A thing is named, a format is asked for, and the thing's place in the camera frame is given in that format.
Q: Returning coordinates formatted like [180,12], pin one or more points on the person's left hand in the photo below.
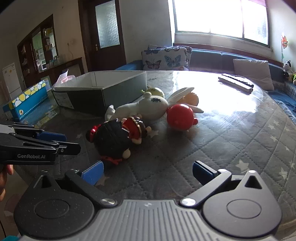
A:
[9,169]

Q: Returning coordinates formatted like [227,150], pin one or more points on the grey pillow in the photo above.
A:
[253,73]

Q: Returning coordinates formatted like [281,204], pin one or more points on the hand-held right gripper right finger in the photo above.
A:
[203,172]

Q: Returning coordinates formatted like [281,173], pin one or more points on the blue dotted tissue box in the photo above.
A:
[27,102]

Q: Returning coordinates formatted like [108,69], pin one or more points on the grey remote control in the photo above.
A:
[233,85]

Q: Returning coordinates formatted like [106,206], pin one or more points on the pink paper bag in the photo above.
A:
[64,77]

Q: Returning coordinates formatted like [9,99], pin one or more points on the red round toy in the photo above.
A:
[180,117]

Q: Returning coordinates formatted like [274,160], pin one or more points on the butterfly print pillow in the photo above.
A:
[189,54]
[161,60]

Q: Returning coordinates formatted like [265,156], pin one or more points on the yellow green plush toy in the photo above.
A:
[294,77]

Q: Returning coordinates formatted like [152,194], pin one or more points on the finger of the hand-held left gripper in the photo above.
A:
[69,148]
[52,136]

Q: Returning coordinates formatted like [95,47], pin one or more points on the green alien toy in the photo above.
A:
[157,91]

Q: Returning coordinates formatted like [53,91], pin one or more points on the white rabbit plush toy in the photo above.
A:
[148,106]

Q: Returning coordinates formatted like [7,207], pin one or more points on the black-haired doll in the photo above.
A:
[111,139]

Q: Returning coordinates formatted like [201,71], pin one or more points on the blue sofa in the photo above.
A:
[208,60]

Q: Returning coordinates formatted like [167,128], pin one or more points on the white fridge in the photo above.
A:
[10,78]

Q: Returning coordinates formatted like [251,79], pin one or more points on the cow plush toy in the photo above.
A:
[287,68]

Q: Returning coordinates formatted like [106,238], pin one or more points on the colourful pinwheel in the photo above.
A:
[284,42]

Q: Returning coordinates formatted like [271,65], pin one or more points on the dark wooden cabinet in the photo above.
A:
[30,58]

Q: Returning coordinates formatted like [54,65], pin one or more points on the grey cardboard box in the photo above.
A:
[81,97]

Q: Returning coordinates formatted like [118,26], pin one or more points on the quilted desktop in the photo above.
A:
[231,139]

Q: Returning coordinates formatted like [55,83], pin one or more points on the tan peanut toy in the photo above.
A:
[193,99]

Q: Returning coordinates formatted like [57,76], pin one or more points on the dark wooden door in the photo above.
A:
[106,34]

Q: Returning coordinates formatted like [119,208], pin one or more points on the black remote control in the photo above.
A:
[238,80]

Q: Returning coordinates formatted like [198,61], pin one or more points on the window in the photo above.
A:
[219,16]

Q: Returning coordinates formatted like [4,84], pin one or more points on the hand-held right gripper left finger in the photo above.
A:
[93,173]

